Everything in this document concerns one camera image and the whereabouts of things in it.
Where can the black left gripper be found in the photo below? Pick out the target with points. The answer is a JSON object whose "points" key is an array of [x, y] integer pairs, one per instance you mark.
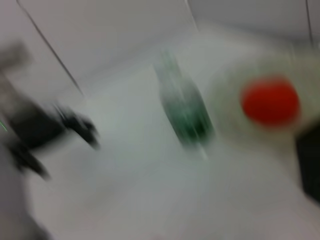
{"points": [[35, 125]]}

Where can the red-orange knitted orange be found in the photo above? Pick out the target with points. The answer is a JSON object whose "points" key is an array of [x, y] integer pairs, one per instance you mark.
{"points": [[270, 102]]}

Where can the clear bottle with green label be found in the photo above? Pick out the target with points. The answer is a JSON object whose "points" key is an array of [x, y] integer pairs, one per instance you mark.
{"points": [[185, 105]]}

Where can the black mesh pen holder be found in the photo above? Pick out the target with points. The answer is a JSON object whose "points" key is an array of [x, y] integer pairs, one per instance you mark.
{"points": [[310, 165]]}

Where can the translucent green fruit plate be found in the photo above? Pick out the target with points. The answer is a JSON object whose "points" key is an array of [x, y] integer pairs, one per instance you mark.
{"points": [[225, 112]]}

